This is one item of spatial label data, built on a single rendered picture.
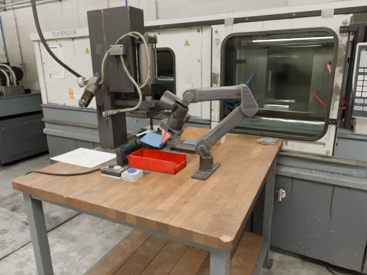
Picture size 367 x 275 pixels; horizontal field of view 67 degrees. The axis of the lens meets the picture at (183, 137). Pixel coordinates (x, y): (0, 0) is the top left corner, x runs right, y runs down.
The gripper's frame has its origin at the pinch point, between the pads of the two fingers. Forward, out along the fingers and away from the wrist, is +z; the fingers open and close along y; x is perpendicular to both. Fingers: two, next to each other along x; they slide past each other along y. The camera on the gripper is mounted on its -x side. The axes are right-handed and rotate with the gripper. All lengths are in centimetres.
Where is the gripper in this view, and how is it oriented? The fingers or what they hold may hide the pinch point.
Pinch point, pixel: (163, 141)
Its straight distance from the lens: 126.6
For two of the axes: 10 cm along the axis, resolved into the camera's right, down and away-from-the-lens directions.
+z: -4.7, 7.7, 4.3
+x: -4.3, 2.3, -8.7
